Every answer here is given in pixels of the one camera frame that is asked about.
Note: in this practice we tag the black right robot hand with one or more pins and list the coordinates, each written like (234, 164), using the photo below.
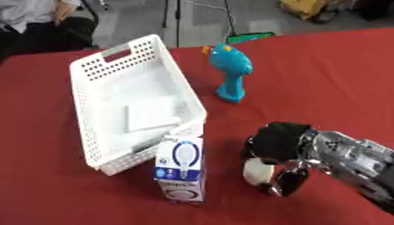
(279, 140)

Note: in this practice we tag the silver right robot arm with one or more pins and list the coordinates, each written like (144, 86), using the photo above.
(354, 158)

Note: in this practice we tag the green flat object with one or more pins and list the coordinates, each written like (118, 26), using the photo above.
(250, 37)

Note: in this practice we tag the blue toy drill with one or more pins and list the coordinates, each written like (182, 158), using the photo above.
(232, 63)

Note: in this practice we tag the blue white light bulb box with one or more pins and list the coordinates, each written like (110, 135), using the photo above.
(180, 167)

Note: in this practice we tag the yellow bag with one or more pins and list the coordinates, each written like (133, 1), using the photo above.
(303, 8)

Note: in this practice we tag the white perforated plastic basket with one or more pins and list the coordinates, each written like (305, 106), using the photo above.
(97, 88)

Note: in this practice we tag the black tripod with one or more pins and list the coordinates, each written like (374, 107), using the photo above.
(177, 20)

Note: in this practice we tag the black chair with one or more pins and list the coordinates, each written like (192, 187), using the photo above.
(88, 17)

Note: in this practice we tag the person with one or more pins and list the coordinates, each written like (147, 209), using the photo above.
(36, 20)

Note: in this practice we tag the white egg-shaped object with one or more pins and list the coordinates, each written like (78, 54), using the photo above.
(256, 173)

